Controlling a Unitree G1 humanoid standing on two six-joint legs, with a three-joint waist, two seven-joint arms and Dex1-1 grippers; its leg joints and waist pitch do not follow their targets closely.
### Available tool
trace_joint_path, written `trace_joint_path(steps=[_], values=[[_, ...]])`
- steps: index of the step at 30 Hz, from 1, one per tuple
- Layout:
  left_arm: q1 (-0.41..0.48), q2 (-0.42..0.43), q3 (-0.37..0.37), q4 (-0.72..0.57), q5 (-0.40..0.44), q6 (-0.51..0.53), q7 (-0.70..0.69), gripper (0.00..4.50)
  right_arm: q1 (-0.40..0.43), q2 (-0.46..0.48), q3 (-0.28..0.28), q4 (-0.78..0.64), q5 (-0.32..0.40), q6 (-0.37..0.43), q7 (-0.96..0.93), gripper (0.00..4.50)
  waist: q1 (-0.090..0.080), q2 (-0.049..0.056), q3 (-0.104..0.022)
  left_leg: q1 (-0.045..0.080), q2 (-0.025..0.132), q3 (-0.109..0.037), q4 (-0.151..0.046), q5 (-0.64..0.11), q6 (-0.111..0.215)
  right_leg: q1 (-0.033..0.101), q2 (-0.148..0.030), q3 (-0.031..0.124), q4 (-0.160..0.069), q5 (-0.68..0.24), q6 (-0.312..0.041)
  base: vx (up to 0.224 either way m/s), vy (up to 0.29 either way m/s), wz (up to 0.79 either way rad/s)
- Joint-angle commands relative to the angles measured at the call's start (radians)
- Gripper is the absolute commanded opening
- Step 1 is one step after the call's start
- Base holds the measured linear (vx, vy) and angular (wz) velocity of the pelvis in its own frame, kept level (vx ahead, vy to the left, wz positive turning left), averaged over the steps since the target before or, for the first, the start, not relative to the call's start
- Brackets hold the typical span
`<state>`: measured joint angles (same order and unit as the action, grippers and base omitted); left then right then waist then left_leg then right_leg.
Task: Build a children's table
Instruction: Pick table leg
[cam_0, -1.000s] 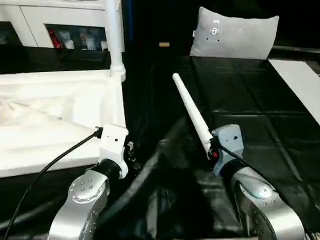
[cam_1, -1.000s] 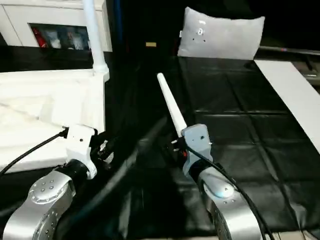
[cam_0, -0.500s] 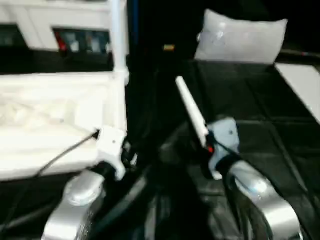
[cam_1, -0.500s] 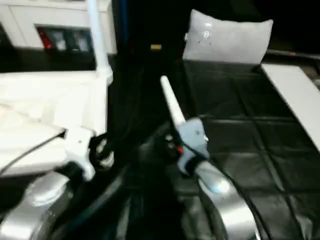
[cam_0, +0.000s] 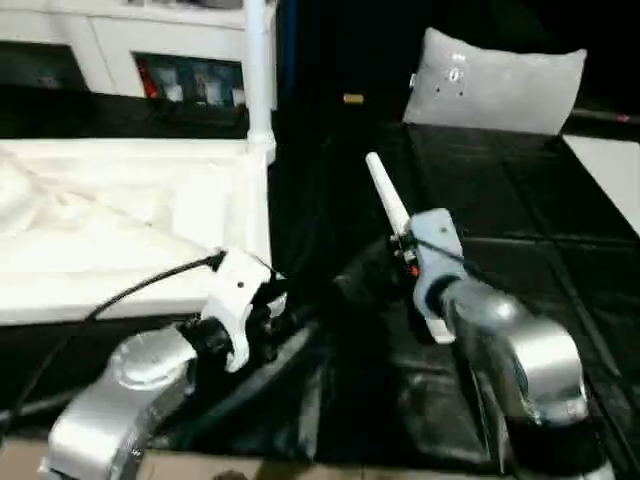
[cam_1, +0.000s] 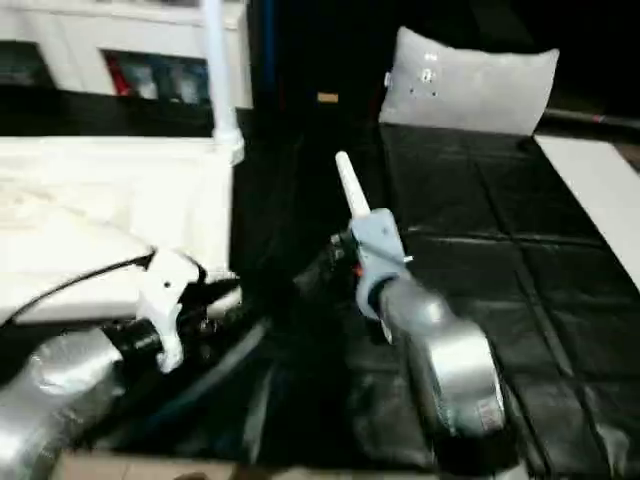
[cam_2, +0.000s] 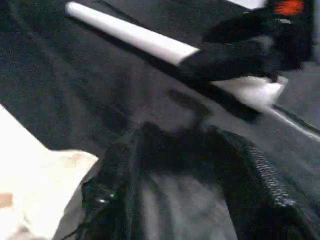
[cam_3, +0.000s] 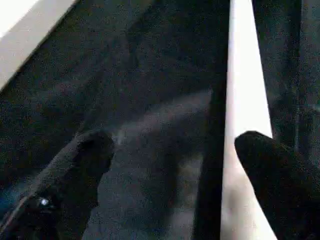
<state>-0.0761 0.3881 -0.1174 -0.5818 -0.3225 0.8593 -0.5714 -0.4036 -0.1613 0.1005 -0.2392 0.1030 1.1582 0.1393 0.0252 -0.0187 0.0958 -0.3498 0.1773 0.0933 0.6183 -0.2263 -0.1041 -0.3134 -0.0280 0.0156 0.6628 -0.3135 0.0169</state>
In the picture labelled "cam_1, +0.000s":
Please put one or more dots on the small yellow label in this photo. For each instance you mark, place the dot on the small yellow label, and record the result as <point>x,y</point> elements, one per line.
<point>328,97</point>

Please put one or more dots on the black work mat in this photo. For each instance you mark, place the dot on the black work mat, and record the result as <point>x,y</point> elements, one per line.
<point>330,390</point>

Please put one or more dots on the white plastic table leg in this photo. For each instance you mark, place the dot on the white plastic table leg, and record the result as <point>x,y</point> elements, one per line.
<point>352,185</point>
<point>220,75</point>

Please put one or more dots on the white plastic table top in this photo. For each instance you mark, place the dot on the white plastic table top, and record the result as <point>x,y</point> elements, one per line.
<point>110,200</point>

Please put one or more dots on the white cabinet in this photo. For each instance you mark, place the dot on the white cabinet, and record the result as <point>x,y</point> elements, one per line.
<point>100,50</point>

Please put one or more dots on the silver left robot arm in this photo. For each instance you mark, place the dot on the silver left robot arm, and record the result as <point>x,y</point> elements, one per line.
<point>60,390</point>

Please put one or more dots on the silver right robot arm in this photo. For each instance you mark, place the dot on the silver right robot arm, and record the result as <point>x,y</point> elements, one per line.
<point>445,360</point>

